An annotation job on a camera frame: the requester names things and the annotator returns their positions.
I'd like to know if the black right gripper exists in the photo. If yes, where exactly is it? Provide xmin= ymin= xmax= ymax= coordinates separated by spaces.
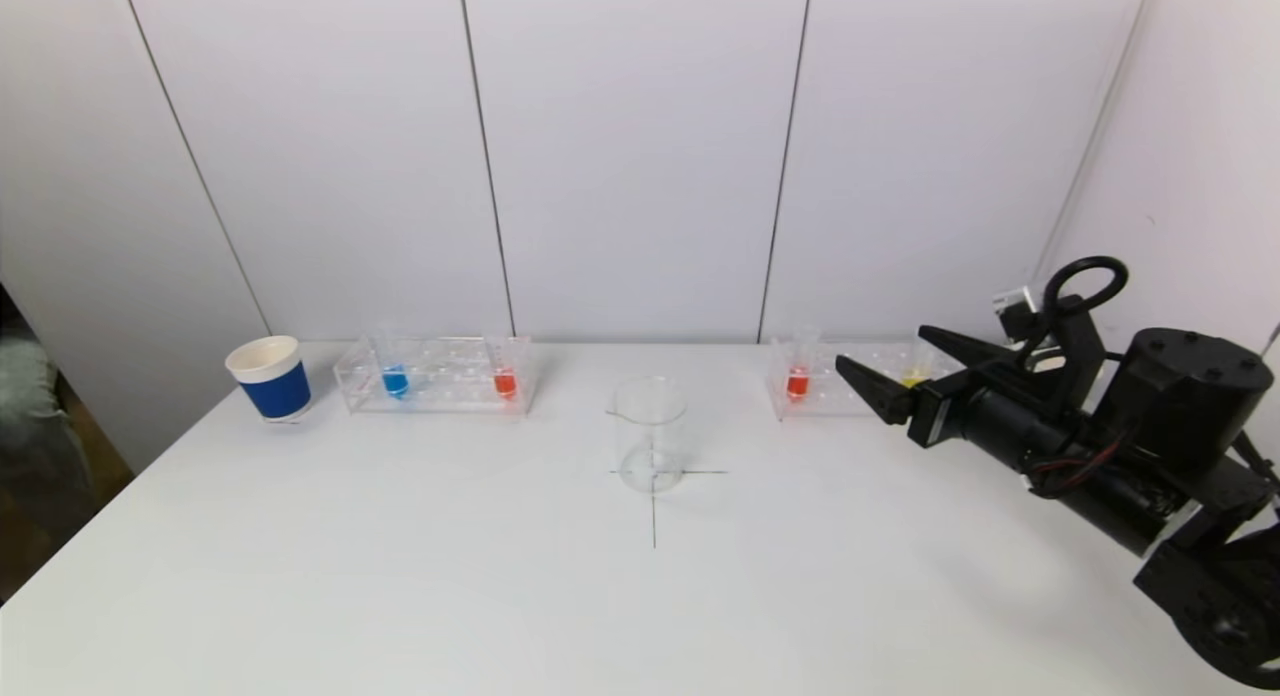
xmin=834 ymin=324 xmax=1049 ymax=480

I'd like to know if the yellow pigment test tube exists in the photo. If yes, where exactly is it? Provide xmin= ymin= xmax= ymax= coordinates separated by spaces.
xmin=900 ymin=336 xmax=941 ymax=389

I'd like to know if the clear acrylic test tube rack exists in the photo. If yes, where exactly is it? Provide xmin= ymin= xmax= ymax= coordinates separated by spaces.
xmin=768 ymin=338 xmax=966 ymax=422
xmin=335 ymin=337 xmax=534 ymax=416

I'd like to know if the clear glass beaker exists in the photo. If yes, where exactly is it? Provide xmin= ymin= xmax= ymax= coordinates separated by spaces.
xmin=607 ymin=376 xmax=689 ymax=494

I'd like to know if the red pigment test tube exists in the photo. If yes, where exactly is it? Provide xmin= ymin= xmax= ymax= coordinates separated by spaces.
xmin=488 ymin=328 xmax=521 ymax=403

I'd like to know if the blue pigment test tube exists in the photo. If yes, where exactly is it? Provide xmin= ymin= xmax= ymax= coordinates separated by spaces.
xmin=377 ymin=326 xmax=412 ymax=401

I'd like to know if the person in grey clothes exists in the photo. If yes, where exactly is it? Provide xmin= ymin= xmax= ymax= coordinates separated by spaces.
xmin=0 ymin=331 xmax=96 ymax=507

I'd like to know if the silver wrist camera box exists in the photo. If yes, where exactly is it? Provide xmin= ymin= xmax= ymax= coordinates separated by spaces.
xmin=993 ymin=288 xmax=1043 ymax=342

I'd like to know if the black looped camera cable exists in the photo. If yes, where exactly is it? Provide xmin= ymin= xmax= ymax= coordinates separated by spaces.
xmin=1020 ymin=256 xmax=1129 ymax=372

